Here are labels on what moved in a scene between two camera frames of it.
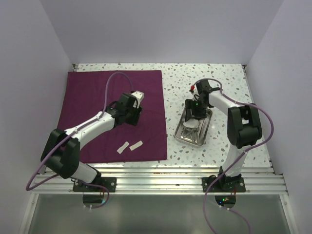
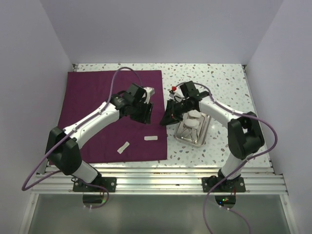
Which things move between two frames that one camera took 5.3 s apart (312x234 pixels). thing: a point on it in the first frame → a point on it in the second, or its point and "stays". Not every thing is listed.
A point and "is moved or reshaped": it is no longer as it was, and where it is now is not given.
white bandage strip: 121,149 stays
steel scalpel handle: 186,139 stays
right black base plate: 207,182 stays
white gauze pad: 192,123 is moved or reshaped
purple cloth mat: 84,97 stays
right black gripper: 189,104 → 170,108
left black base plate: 109,183 stays
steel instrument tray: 196,136 stays
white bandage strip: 135,146 → 151,138
